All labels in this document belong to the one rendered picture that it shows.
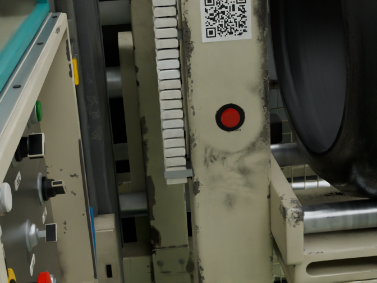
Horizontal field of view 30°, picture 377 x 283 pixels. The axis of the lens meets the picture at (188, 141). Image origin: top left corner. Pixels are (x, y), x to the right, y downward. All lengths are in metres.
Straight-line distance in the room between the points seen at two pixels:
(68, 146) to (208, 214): 0.33
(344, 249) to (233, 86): 0.30
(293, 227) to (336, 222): 0.09
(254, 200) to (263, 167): 0.06
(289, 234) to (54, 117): 0.40
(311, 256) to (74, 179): 0.40
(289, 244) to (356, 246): 0.11
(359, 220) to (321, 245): 0.07
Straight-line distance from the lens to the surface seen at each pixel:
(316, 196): 1.44
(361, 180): 1.09
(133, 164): 1.94
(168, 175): 1.13
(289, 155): 1.37
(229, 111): 1.09
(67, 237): 0.97
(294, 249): 1.08
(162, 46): 1.07
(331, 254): 1.12
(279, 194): 1.10
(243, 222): 1.17
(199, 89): 1.08
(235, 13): 1.07
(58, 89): 0.90
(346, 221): 1.13
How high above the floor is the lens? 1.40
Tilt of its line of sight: 20 degrees down
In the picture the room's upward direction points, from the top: 4 degrees counter-clockwise
